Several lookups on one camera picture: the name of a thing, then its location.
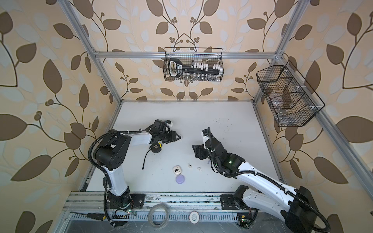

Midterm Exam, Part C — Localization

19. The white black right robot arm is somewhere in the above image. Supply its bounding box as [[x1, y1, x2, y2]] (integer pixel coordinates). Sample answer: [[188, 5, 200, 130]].
[[192, 128, 331, 233]]

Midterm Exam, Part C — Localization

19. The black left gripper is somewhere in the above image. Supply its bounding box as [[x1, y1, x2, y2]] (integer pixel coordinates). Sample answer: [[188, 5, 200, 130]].
[[158, 130, 182, 142]]

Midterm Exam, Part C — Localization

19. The purple round disc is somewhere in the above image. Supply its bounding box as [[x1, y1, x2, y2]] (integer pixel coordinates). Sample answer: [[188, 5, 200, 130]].
[[175, 174, 185, 184]]

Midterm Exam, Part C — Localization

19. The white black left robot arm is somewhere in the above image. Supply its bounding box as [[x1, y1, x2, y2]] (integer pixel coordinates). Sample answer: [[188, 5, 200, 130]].
[[87, 119, 182, 211]]

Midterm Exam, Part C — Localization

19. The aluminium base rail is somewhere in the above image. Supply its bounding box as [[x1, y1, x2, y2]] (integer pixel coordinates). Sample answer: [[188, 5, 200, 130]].
[[64, 190, 305, 223]]

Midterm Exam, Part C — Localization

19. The black yellow tape measure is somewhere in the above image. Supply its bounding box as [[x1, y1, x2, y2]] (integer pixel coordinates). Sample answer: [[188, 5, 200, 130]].
[[149, 142, 162, 153]]

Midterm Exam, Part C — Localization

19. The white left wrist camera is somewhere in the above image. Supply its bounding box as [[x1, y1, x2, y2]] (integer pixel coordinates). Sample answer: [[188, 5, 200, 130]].
[[165, 120, 173, 128]]

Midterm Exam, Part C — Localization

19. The grey tape roll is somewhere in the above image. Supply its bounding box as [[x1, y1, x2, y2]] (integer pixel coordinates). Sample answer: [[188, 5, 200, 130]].
[[147, 204, 170, 229]]

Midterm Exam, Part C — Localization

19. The empty black wire basket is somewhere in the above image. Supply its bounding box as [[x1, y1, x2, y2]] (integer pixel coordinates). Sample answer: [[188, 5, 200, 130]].
[[256, 61, 325, 127]]

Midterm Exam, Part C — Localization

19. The black socket set rail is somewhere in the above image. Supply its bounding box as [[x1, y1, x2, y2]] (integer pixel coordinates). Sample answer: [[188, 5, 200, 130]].
[[167, 58, 224, 79]]

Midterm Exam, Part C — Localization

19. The wire basket with socket set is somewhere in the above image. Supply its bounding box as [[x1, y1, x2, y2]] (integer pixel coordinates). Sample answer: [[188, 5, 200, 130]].
[[163, 46, 224, 82]]

